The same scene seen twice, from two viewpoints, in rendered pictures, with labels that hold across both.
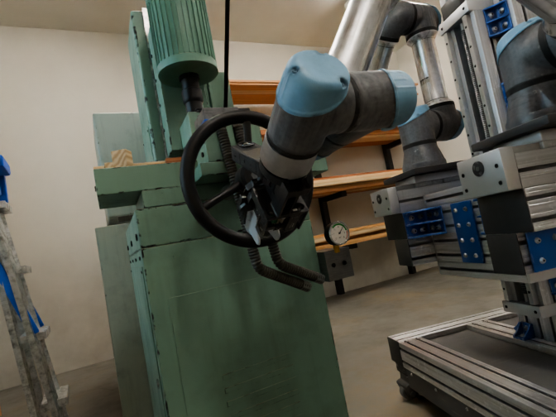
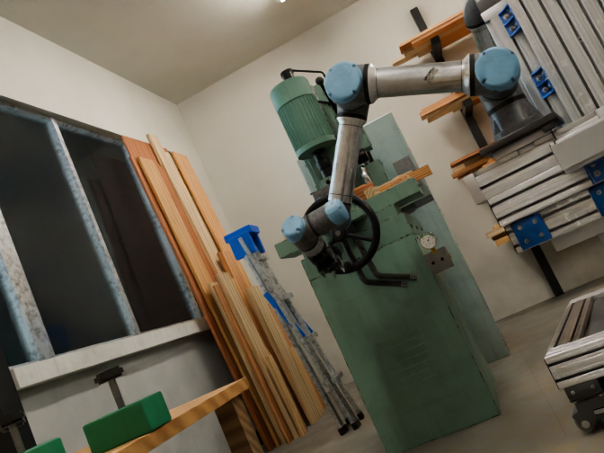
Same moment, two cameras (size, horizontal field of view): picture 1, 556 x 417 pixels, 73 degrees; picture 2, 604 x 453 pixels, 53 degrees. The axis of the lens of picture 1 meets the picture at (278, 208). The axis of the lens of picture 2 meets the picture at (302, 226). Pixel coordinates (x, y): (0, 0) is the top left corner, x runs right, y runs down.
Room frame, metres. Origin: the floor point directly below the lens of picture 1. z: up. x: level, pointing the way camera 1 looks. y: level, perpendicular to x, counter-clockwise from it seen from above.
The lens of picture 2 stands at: (-0.95, -1.19, 0.58)
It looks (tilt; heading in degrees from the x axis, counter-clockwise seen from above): 8 degrees up; 39
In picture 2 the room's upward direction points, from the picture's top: 24 degrees counter-clockwise
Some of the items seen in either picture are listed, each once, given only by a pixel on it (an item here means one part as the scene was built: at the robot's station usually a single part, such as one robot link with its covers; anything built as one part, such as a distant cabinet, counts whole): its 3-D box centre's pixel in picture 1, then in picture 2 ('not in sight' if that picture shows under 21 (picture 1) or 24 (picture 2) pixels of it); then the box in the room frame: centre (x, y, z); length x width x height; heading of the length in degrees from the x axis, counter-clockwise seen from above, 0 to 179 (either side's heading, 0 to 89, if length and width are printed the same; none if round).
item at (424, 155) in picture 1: (421, 156); not in sight; (1.34, -0.55, 0.87); 0.15 x 0.15 x 0.10
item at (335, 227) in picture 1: (336, 237); (429, 243); (0.99, -0.14, 0.65); 0.06 x 0.04 x 0.08; 115
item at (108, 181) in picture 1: (220, 174); (347, 219); (0.98, 0.13, 0.87); 0.61 x 0.30 x 0.06; 115
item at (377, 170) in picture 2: not in sight; (377, 176); (1.31, 0.12, 1.02); 0.09 x 0.07 x 0.12; 115
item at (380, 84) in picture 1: (362, 105); (329, 217); (0.50, -0.14, 0.83); 0.11 x 0.11 x 0.08; 24
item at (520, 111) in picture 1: (539, 104); (513, 119); (0.85, -0.64, 0.87); 0.15 x 0.15 x 0.10
